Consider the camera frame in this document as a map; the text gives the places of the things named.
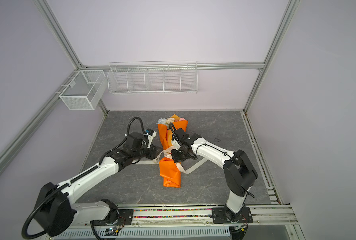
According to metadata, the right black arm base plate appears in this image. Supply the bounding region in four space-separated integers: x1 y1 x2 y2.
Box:
211 206 253 224

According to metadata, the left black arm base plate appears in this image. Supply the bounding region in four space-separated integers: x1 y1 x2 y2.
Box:
98 209 134 226

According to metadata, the white slotted cable duct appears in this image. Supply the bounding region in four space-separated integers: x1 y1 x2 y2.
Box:
53 226 231 240

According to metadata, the white fake rose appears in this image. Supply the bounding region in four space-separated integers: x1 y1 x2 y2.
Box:
157 118 167 125

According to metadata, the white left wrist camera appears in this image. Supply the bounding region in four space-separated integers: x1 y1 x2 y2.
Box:
145 129 157 148

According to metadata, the white mesh box basket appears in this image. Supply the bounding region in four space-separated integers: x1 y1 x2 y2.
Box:
60 70 108 111

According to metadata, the white printed ribbon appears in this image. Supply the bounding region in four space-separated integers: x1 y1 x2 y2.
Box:
136 146 208 175

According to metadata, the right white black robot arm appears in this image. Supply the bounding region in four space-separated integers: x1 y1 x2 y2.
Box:
171 126 258 225

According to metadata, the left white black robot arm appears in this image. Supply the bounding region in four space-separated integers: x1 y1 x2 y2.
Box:
22 123 162 240

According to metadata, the orange wrapping paper sheet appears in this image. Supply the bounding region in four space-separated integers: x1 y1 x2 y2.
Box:
158 115 188 188

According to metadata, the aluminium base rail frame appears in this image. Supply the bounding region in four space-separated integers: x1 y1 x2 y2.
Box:
39 204 306 240

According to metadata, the cream fake rose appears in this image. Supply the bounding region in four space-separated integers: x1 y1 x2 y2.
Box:
166 118 176 125

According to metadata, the white wire shelf basket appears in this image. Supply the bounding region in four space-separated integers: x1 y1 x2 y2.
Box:
108 61 199 94

